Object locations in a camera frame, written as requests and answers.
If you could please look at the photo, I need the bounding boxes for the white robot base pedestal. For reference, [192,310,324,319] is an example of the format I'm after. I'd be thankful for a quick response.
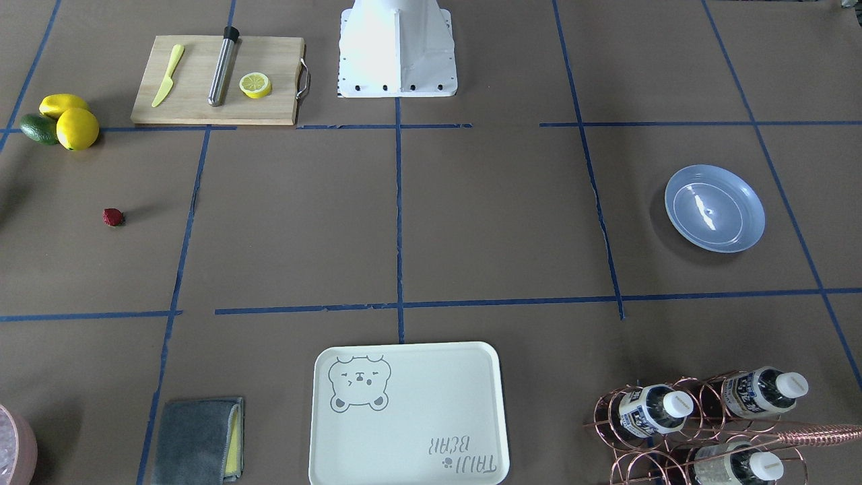
[337,1,459,98]

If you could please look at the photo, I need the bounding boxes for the green lime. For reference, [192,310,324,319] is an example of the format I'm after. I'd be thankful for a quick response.
[19,113,59,146]

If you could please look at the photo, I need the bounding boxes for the red strawberry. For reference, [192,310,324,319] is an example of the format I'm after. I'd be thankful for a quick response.
[102,207,125,227]

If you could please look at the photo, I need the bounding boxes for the wooden cutting board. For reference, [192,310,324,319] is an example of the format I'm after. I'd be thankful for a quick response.
[131,36,308,125]

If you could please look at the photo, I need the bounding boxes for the yellow lemon front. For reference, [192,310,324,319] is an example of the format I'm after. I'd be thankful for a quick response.
[57,107,100,151]

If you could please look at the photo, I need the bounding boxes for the pink ice bowl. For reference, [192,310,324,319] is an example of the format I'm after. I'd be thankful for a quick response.
[1,405,38,484]

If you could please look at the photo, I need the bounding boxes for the copper wire bottle rack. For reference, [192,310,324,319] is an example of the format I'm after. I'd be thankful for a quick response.
[584,371,860,484]

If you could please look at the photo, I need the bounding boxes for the bottle white cap bottom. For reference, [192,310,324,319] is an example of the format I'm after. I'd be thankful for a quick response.
[688,441,785,484]

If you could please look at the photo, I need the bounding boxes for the blue plate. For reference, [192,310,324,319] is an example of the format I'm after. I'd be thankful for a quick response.
[664,164,766,254]

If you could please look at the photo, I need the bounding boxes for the bottle white cap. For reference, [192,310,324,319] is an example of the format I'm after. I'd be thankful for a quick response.
[699,366,809,420]
[688,441,785,484]
[610,384,695,442]

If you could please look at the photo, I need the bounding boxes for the steel cylinder black cap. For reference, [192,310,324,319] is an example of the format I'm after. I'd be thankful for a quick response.
[207,26,240,107]

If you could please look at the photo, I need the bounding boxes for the yellow lemon rear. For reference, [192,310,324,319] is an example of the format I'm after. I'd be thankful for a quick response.
[39,93,90,120]

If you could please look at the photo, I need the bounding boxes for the grey yellow cloth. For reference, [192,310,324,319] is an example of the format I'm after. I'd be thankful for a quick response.
[151,396,245,484]

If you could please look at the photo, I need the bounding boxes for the yellow lemon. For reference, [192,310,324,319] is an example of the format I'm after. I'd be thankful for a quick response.
[57,107,100,151]
[39,93,90,120]

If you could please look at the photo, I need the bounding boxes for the white bear tray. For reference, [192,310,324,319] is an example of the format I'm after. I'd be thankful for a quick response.
[308,342,510,484]

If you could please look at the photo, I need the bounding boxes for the yellow plastic knife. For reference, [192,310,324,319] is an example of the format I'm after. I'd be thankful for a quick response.
[151,44,185,108]

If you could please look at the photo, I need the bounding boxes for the lemon half slice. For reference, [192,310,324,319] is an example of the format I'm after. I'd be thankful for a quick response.
[239,73,272,99]

